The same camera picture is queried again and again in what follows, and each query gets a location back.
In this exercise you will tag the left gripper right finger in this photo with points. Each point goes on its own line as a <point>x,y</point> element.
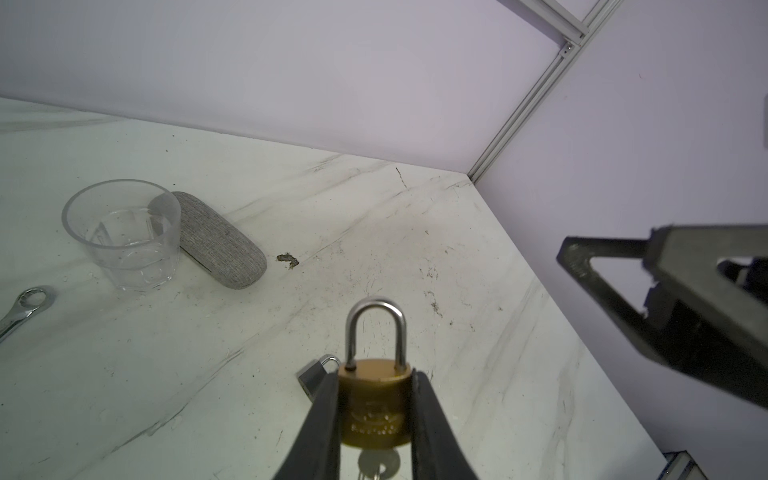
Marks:
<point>435,452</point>

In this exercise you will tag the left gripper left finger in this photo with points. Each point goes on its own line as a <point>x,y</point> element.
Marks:
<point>316,451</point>

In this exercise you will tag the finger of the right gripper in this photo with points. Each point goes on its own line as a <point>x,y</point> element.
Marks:
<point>706,314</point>

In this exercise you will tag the silver key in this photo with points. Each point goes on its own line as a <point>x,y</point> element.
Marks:
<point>377,464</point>

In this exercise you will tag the brass padlock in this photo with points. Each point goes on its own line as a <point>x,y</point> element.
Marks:
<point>374,394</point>

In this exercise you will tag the black padlock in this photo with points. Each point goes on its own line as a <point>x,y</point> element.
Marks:
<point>311,376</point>

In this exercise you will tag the small dark debris piece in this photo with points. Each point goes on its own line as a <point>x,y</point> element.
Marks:
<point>289,259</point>

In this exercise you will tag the grey fabric glasses case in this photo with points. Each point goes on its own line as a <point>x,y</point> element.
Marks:
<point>217,246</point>

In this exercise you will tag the clear plastic cup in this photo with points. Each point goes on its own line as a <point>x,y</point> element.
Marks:
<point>129,228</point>

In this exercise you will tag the silver wrench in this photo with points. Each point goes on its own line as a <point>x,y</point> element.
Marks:
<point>30,302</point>

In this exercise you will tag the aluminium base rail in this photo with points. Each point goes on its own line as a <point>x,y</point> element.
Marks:
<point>680,465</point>

